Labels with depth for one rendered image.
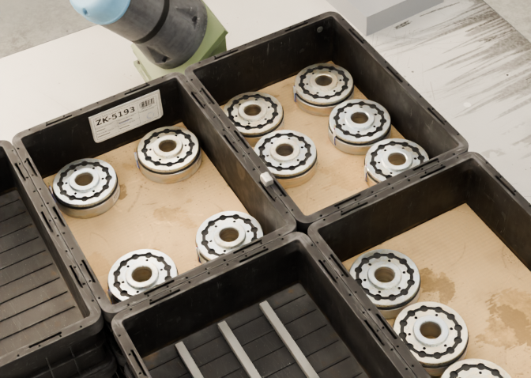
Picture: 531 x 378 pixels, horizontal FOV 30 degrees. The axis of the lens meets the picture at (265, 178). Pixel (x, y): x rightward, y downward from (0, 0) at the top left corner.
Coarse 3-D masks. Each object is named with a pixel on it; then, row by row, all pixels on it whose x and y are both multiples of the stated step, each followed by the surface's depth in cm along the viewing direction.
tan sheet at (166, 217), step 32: (128, 160) 165; (128, 192) 160; (160, 192) 159; (192, 192) 159; (224, 192) 159; (96, 224) 155; (128, 224) 155; (160, 224) 155; (192, 224) 154; (96, 256) 151; (192, 256) 150
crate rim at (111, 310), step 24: (120, 96) 160; (192, 96) 160; (72, 120) 158; (216, 120) 155; (48, 192) 147; (264, 192) 145; (288, 216) 141; (72, 240) 140; (264, 240) 139; (216, 264) 136; (96, 288) 134; (168, 288) 134
